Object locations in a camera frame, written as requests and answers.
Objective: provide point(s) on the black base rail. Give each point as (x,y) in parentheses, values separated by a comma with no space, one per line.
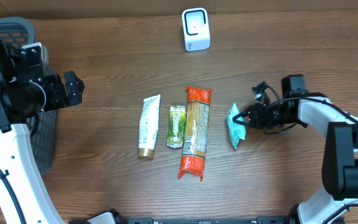
(114,217)

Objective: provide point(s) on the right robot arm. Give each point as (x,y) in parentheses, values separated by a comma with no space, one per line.
(297,105)

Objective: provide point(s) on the orange noodle package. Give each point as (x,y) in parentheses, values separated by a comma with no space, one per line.
(196,132)

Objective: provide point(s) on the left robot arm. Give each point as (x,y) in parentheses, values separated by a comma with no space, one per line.
(25,91)

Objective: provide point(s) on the white cream tube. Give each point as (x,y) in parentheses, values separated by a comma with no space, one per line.
(148,127)

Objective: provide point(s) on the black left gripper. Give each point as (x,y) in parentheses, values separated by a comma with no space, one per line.
(61,99)

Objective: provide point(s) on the white barcode scanner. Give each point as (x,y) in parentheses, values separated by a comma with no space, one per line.
(196,29)

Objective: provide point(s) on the green snack pouch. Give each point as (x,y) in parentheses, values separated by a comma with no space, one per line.
(176,127)

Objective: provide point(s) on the dark grey plastic basket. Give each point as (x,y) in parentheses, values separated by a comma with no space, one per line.
(19,32)

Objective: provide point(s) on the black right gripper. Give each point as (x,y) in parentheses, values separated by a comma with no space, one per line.
(256,112)

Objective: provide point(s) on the teal wet wipes pack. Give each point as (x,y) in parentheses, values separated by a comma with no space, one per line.
(237,131)

